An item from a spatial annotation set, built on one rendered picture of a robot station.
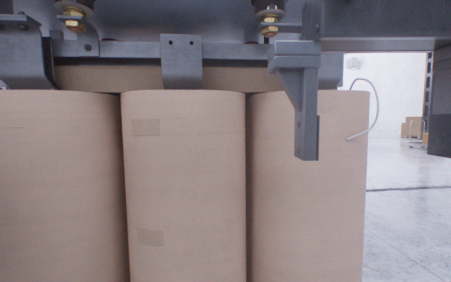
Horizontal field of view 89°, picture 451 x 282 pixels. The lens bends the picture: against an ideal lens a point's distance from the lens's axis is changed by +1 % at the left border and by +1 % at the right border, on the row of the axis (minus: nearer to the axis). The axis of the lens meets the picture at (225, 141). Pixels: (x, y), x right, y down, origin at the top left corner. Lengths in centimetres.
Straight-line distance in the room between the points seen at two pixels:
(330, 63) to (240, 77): 29
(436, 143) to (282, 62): 17
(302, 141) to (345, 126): 59
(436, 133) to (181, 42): 63
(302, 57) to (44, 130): 70
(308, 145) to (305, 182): 56
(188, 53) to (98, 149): 40
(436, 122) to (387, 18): 11
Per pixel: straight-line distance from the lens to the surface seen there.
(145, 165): 71
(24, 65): 87
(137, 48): 81
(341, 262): 93
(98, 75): 88
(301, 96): 22
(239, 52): 80
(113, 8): 94
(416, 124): 1425
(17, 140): 83
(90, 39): 85
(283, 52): 21
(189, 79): 72
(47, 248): 88
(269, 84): 85
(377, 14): 24
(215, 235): 76
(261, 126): 77
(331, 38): 22
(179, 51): 73
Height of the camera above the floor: 99
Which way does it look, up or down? 5 degrees down
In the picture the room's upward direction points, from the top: 1 degrees counter-clockwise
